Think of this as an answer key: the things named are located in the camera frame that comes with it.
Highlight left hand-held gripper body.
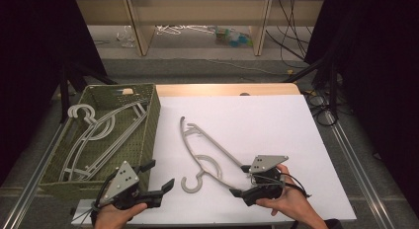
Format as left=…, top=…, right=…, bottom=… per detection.
left=99, top=160, right=164, bottom=211

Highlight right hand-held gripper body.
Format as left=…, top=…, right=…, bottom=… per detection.
left=242, top=154, right=290, bottom=207

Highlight green woven basket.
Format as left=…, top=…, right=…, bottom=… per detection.
left=39, top=83, right=162, bottom=201

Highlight grey plastic clothes hanger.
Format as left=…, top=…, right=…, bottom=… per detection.
left=179, top=115, right=252, bottom=194
left=58, top=101, right=149, bottom=184

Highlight person's left hand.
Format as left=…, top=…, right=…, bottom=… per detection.
left=93, top=202, right=148, bottom=229

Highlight person's right hand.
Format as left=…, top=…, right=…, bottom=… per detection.
left=255, top=164, right=318, bottom=224

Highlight white table mat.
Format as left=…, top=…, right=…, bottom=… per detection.
left=70, top=94, right=358, bottom=226

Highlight black metal stand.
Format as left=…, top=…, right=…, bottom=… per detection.
left=58, top=55, right=119, bottom=124
left=282, top=52, right=341, bottom=122

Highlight colourful plastic toys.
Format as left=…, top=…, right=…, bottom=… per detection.
left=213, top=26, right=254, bottom=48

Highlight clear plastic bag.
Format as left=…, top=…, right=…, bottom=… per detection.
left=115, top=24, right=137, bottom=48

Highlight black curtain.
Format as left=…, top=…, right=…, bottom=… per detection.
left=304, top=0, right=419, bottom=220
left=0, top=0, right=108, bottom=186

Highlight light wooden shelf unit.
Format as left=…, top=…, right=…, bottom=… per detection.
left=75, top=0, right=325, bottom=57

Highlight right hand-held gripper cable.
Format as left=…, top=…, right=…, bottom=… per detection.
left=282, top=172, right=312, bottom=199

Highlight hand-held gripper cable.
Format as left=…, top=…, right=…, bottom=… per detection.
left=282, top=172, right=312, bottom=199
left=70, top=171, right=121, bottom=227

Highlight left hand-held gripper cable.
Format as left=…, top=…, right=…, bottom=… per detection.
left=70, top=171, right=121, bottom=227

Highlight coiled black floor cables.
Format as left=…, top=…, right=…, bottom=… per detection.
left=301, top=86, right=341, bottom=128

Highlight aluminium frame rail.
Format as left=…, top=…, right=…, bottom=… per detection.
left=323, top=110, right=398, bottom=229
left=0, top=120, right=68, bottom=229

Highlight thin white floor cable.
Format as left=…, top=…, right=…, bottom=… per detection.
left=157, top=55, right=292, bottom=76

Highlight hanging black cables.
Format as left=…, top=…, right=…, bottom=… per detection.
left=265, top=0, right=314, bottom=63

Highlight white wire hangers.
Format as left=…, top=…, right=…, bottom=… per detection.
left=154, top=24, right=217, bottom=37

